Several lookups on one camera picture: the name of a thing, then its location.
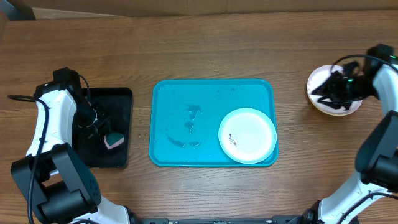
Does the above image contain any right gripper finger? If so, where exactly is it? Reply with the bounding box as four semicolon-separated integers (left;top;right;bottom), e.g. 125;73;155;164
311;76;336;96
317;96;352;111

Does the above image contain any white plate with stain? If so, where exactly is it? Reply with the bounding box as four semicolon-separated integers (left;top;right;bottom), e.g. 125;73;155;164
307;65;362;116

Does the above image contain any green and pink sponge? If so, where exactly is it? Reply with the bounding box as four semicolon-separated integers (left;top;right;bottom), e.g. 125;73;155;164
104;131;125;150

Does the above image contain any light blue plate with stain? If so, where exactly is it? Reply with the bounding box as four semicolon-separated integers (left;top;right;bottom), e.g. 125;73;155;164
218;108;277;165

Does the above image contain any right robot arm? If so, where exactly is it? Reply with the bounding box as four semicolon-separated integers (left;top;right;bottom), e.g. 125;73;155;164
290;44;397;224

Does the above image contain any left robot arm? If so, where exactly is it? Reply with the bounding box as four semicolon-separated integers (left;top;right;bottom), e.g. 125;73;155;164
10;67;140;224

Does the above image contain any black rectangular tray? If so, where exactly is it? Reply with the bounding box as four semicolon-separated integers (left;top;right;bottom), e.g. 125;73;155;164
72;88;133;168

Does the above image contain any teal plastic serving tray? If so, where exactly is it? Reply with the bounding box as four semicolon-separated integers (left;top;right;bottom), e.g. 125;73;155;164
149;78;277;167

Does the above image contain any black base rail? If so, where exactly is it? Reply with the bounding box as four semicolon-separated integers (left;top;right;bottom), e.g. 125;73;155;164
131;215;299;224

